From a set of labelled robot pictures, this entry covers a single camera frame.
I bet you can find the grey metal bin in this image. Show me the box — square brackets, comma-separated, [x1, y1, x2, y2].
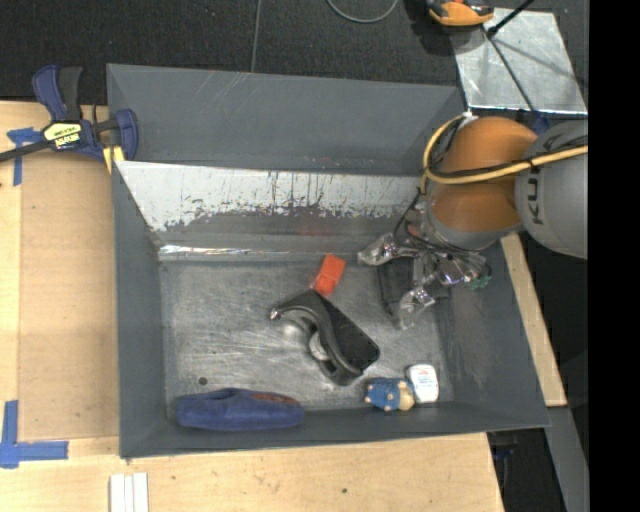
[104, 62, 552, 460]

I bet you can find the white small printed box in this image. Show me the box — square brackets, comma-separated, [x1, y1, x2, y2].
[404, 363, 441, 405]

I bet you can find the orange-red small block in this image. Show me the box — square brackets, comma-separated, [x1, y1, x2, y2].
[311, 253, 347, 298]

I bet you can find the blue fabric slipper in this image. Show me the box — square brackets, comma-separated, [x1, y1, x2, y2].
[174, 387, 307, 433]

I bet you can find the blue toy bear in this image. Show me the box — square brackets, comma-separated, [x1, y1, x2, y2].
[363, 377, 417, 414]

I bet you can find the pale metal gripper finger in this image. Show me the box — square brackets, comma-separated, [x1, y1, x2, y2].
[356, 233, 402, 267]
[396, 287, 437, 332]

